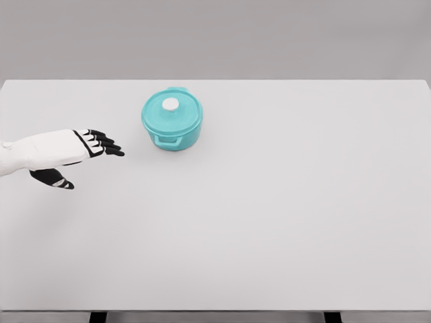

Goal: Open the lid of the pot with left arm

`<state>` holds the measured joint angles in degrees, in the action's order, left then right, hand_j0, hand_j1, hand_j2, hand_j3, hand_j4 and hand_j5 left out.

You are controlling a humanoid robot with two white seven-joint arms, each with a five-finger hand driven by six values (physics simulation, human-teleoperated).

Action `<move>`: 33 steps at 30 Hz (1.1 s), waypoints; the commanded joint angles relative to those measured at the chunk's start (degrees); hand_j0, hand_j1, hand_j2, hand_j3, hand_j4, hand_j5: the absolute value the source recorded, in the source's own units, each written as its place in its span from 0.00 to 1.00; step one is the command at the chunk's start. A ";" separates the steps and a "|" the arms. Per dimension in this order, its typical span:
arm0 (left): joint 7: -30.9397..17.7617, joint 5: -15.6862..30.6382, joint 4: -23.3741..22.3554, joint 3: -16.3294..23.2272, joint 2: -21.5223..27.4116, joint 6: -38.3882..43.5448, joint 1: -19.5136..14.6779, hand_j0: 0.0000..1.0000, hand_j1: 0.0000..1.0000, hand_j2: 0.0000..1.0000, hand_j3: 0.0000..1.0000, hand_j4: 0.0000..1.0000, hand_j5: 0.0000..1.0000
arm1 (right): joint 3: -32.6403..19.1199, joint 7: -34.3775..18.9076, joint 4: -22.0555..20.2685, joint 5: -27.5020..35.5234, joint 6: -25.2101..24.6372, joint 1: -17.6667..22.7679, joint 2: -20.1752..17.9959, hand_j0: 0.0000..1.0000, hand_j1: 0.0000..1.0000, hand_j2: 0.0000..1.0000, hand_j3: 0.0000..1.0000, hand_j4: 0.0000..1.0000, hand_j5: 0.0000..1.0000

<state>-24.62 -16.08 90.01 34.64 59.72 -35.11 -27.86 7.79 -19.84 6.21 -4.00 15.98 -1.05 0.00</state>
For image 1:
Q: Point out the teal pot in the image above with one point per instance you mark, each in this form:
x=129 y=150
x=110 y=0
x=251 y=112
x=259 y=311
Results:
x=180 y=136

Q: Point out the teal lid with white knob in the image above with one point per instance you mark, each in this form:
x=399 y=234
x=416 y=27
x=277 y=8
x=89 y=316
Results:
x=171 y=112

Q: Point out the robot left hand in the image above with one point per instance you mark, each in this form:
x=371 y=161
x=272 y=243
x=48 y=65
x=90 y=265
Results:
x=57 y=148

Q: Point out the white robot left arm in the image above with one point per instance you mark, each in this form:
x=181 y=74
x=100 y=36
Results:
x=8 y=159

